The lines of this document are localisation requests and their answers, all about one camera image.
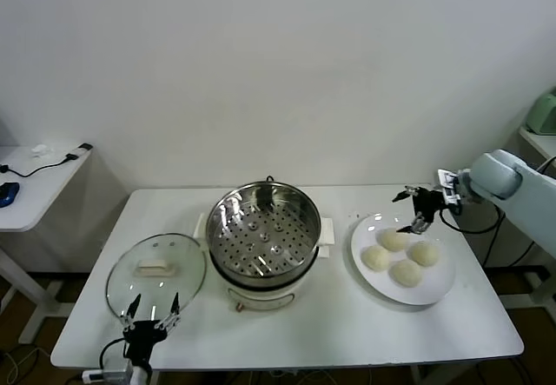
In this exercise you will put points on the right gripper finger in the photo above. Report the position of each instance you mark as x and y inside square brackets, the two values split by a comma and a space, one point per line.
[408, 192]
[418, 225]

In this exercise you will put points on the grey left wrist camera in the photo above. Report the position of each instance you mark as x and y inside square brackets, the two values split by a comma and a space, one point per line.
[115, 376]

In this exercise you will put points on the small white plastic object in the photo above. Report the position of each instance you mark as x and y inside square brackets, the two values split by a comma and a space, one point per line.
[41, 150]

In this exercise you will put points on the pale green appliance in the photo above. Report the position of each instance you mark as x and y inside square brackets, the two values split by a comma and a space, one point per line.
[545, 113]

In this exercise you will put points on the white side table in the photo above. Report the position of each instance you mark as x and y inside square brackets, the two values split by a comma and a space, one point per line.
[43, 194]

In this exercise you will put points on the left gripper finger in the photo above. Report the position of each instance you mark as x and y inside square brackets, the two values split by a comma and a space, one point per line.
[129, 315]
[173, 313]

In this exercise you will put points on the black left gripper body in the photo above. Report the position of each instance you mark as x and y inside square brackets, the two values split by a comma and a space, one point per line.
[143, 337]

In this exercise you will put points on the white steamed baozi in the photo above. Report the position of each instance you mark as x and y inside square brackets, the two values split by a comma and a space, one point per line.
[376, 258]
[425, 254]
[406, 273]
[393, 241]

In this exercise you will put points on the blue computer mouse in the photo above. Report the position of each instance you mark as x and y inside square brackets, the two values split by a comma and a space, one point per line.
[8, 194]

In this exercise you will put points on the glass pot lid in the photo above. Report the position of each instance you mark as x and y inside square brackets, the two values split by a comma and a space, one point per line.
[130, 254]

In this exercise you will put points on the white round plate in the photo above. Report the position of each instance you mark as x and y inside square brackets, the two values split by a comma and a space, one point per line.
[434, 285]

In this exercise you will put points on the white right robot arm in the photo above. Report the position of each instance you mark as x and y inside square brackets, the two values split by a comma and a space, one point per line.
[534, 211]

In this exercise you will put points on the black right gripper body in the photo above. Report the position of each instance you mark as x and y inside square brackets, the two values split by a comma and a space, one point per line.
[428, 204]

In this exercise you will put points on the steel steamer basket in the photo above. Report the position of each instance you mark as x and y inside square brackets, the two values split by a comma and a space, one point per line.
[221, 215]

